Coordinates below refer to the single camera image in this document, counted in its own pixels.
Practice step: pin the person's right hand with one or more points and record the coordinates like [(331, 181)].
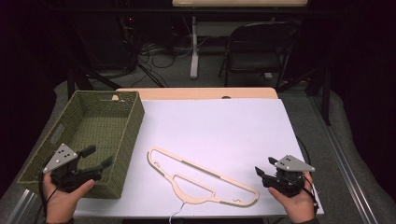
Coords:
[(299, 207)]

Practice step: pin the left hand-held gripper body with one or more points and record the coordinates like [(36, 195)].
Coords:
[(60, 157)]

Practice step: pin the green woven basket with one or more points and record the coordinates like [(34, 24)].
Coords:
[(99, 127)]

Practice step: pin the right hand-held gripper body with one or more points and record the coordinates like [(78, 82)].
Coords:
[(292, 164)]

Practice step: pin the person's left hand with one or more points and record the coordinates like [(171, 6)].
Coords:
[(60, 202)]

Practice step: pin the white desk with legs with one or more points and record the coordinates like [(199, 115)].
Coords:
[(194, 46)]

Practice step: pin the white table mat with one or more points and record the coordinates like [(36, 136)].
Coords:
[(218, 130)]

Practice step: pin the wooden clothes hanger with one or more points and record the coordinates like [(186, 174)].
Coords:
[(199, 170)]

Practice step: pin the aluminium floor rail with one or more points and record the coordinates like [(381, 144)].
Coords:
[(345, 168), (21, 207)]

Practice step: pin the black metal stand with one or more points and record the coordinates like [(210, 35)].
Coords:
[(82, 77), (325, 99)]

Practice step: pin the black folding chair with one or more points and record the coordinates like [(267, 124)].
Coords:
[(258, 60)]

